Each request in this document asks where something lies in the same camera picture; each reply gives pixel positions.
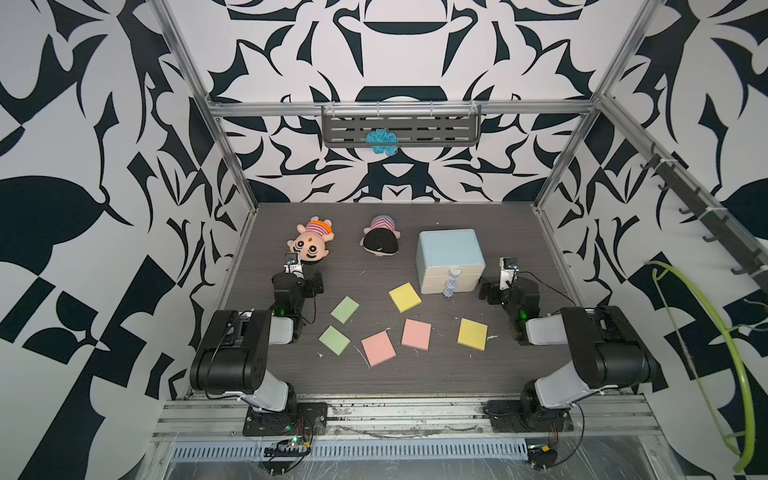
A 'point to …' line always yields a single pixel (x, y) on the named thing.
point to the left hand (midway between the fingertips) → (298, 265)
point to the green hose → (747, 457)
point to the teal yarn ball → (382, 135)
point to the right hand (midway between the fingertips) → (498, 271)
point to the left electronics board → (288, 448)
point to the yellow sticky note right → (472, 334)
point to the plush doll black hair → (381, 238)
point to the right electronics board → (541, 456)
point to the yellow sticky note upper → (405, 297)
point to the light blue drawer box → (449, 261)
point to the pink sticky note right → (416, 334)
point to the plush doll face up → (312, 239)
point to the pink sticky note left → (378, 348)
